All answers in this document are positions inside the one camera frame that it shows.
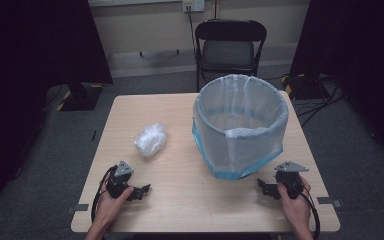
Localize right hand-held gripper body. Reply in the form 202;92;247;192
273;161;310;200

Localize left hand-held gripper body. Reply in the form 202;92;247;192
106;160;135;200

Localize round bin with white liner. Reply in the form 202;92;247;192
191;73;290;181

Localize clear plastic bag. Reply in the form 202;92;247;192
133;122;168;159

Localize person's right hand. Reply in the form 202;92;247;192
277;176;313;231

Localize person's left hand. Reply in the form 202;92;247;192
94;186;135;232

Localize grey tape strip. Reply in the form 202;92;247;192
316;196;343;209
65;203;90;215

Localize black stand base striped tape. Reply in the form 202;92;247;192
55;82;105;112
280;73;333;101

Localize black folding chair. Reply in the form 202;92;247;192
194;18;268;93

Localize dark curtain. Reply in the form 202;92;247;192
289;0;384;161
0;0;114;231

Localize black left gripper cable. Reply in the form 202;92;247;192
90;165;118;224

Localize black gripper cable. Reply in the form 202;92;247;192
90;165;118;224
299;184;321;240

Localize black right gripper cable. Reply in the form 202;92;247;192
299;184;321;240

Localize black cables on floor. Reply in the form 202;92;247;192
293;75;346;128

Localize black power cable at wall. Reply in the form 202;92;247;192
186;5;198;56

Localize white wall outlet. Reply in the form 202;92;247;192
182;0;206;14

